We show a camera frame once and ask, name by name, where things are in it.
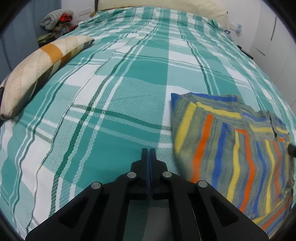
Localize blue curtain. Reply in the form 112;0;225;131
0;0;62;78

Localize grey knitted cloth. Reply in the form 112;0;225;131
40;9;75;30

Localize striped knit sweater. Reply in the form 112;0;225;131
171;92;295;235

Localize cream quilted pillow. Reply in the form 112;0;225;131
0;35;95;120

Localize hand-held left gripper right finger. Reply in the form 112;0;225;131
149;148;270;241

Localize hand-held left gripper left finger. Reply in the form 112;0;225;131
25;148;150;241

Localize red cloth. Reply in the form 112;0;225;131
58;14;73;24

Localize cream padded headboard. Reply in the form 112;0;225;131
95;0;228;29

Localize white wardrobe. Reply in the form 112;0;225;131
240;0;296;110

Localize green white plaid bedsheet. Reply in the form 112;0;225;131
0;6;295;241

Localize wall socket with blue plug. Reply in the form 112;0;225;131
230;23;244;37

